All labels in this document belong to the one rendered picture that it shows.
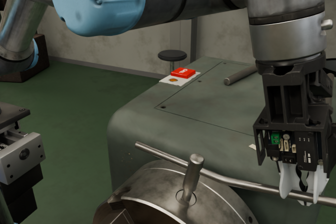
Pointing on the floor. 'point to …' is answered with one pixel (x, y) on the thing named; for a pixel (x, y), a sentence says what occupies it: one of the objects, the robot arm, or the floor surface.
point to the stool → (172, 56)
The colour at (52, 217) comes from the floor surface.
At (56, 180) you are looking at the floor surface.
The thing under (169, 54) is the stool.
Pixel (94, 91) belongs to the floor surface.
